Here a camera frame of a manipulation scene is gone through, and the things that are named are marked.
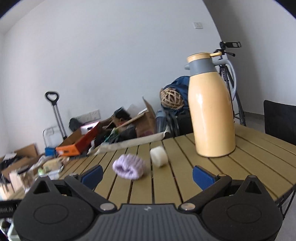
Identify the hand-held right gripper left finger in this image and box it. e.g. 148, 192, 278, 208
24, 164, 116, 212

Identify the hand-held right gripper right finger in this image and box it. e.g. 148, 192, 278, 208
179, 165, 275, 212

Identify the lilac fluffy headband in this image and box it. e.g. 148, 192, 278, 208
112, 153, 145, 180

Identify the orange cardboard box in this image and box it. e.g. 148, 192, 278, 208
55, 122, 102, 157

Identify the open cardboard box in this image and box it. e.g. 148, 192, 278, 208
14, 144, 40, 158
0, 158, 31, 200

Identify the white round roll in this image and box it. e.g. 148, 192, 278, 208
150, 146, 169, 168

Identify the tan folding slatted table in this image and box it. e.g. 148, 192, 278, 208
11, 123, 296, 209

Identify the black pouch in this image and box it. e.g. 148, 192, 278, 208
69, 118, 84, 131

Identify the black luggage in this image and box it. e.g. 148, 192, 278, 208
171, 108, 193, 137

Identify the yellow thermos jug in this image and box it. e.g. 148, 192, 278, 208
184, 52, 238, 158

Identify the blue grey water bottle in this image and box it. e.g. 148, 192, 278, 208
155, 109, 167, 135

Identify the brown cardboard box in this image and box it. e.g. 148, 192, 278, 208
109, 96, 158, 138

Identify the wicker ball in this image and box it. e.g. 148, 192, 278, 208
160, 88, 185, 109

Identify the black folding camp chair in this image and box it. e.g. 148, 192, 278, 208
264, 100, 296, 145

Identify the dark blue bag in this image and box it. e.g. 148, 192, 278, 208
163, 76, 191, 109

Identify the metal tube frame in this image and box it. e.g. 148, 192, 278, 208
42, 126, 61, 149

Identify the black camera tripod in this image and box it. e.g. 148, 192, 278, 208
214, 41, 247, 127

